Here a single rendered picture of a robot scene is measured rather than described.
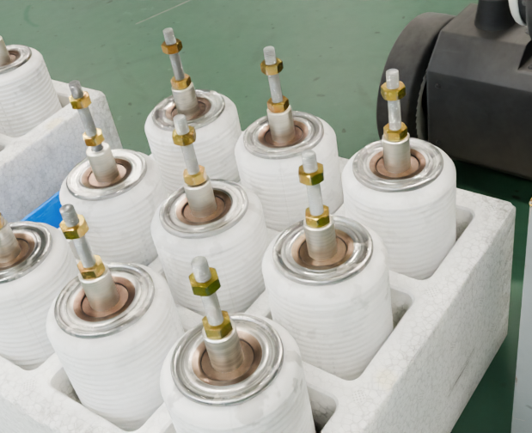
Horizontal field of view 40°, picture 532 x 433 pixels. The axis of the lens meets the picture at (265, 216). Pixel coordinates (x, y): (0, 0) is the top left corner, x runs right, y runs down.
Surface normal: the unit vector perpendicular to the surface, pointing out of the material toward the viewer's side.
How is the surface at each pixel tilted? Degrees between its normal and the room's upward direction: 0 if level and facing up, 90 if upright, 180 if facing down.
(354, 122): 0
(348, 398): 0
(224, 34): 0
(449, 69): 46
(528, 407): 90
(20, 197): 90
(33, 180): 90
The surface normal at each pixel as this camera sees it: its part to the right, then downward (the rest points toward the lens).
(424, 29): -0.26, -0.62
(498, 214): -0.16, -0.76
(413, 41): -0.37, -0.45
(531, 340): -0.58, 0.59
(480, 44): -0.54, -0.14
